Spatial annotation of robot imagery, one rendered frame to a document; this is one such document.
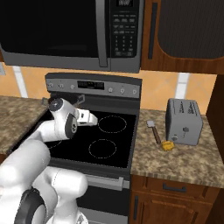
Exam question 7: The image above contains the brown lower cupboard door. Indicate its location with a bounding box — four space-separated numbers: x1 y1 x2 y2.
129 190 216 224

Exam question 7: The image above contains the brown cupboard door dark panel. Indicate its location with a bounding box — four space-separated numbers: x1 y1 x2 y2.
140 0 224 76

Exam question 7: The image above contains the black drawer handle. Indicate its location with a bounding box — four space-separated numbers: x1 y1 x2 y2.
162 182 188 193

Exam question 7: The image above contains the yellow squash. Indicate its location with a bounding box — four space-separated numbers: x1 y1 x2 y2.
160 140 175 152

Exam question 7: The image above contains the black and steel stove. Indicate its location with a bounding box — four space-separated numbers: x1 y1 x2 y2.
6 72 144 224

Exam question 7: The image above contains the steel microwave door handle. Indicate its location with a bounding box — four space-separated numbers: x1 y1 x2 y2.
95 0 109 68

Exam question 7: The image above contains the black upper cupboard door handle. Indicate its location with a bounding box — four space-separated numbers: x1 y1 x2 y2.
147 2 158 60

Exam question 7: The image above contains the spatula with wooden handle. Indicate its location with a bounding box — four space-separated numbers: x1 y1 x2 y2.
145 119 163 145

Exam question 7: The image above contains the grey toaster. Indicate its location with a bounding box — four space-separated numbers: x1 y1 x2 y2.
164 98 204 146

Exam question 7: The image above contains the dark brown tall cabinet side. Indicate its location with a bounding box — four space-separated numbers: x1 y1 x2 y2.
205 73 224 148

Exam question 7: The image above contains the black and steel microwave oven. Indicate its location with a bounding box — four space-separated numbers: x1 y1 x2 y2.
0 0 145 74

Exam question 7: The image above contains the black lower cupboard door handle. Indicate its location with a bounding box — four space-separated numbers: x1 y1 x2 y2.
133 194 139 221

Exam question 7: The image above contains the brown wooden drawer front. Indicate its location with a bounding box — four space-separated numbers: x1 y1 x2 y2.
144 176 221 203

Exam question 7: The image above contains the steel oven door handle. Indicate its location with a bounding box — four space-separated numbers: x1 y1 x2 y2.
83 174 131 191

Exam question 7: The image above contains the black cupboard door handle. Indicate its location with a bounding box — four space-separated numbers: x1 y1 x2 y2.
147 2 158 60
133 194 139 221

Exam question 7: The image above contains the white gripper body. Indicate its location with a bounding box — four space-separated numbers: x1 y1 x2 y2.
85 109 99 127

